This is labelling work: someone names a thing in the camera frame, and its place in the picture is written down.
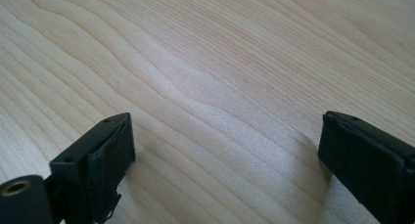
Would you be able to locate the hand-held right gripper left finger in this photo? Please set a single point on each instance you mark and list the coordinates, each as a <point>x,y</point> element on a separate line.
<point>91,168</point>

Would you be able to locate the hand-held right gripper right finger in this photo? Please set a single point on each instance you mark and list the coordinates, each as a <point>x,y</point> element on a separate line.
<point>368,162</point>

